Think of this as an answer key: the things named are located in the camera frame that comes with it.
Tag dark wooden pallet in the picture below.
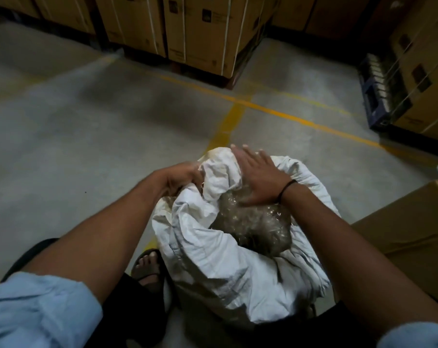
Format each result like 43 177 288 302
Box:
167 59 249 89

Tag black sandal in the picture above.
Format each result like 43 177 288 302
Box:
131 248 170 298

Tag person's right forearm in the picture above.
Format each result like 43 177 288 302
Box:
280 182 438 337

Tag person's left forearm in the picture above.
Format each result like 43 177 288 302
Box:
21 169 169 305

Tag person's right hand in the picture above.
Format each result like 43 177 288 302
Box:
230 144 296 207

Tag person's foot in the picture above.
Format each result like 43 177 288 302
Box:
133 250 163 292

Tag person's left hand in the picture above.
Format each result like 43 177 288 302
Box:
159 161 206 198

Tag plain brown open carton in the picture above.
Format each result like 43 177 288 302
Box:
351 179 438 313

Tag person's right shirt sleeve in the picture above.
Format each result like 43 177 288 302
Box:
377 321 438 348

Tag clear plastic bag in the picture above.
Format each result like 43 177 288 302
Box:
208 186 294 258

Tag large strapped carton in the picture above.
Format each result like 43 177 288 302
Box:
389 0 438 142

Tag row of strapped cardboard boxes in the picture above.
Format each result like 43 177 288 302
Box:
0 0 397 79

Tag white woven sack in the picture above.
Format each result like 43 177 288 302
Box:
152 146 341 325

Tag blue plastic pallet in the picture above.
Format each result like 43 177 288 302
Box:
357 52 414 132

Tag person's shirt sleeve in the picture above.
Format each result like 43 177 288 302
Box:
377 321 438 348
0 272 104 348

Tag person's left shirt sleeve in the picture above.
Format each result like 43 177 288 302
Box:
0 272 104 348

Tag black trousers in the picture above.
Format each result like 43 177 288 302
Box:
1 237 383 348

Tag black wristband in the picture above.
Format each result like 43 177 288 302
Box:
278 179 298 204

